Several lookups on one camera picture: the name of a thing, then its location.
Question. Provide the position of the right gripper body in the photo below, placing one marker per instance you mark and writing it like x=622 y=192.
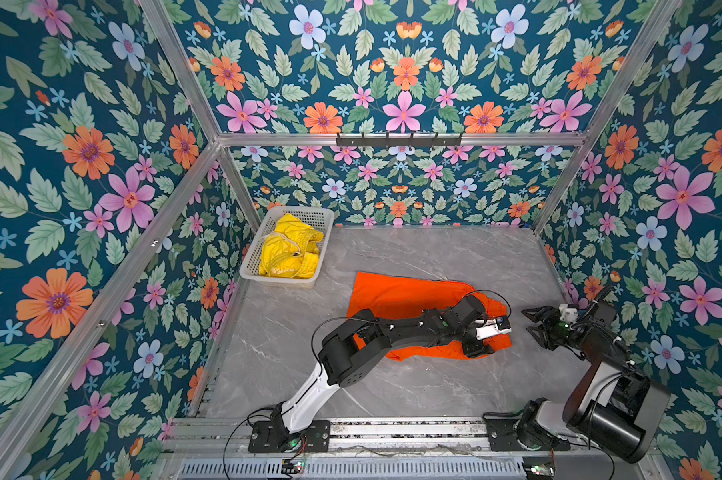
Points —
x=559 y=331

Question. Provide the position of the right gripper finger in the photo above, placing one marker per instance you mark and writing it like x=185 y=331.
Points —
x=541 y=336
x=545 y=316

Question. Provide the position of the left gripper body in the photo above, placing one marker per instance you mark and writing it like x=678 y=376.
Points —
x=475 y=347

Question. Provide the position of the orange shorts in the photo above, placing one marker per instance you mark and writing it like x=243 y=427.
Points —
x=398 y=298

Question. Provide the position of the yellow shorts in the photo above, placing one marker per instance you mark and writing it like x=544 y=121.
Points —
x=291 y=251

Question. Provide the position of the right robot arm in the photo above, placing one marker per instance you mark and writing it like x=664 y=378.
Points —
x=616 y=406

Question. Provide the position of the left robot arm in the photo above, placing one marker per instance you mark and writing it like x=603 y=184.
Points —
x=353 y=349

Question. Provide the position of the white plastic basket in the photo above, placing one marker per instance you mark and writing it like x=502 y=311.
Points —
x=321 y=219

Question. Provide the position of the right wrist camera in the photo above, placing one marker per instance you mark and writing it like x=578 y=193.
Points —
x=569 y=313

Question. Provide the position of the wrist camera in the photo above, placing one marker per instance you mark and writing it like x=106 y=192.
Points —
x=569 y=313
x=492 y=327

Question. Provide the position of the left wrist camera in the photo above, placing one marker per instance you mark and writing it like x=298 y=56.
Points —
x=492 y=327

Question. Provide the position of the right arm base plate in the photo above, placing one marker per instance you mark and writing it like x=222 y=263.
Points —
x=513 y=434

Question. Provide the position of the aluminium mounting rail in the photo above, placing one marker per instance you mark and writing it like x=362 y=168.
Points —
x=231 y=437

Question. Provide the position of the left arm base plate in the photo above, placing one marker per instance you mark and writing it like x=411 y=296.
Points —
x=268 y=437

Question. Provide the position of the black hook rail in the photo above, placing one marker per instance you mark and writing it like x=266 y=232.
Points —
x=377 y=141

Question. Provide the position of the white vented cable duct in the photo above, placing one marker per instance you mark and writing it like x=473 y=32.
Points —
x=355 y=468

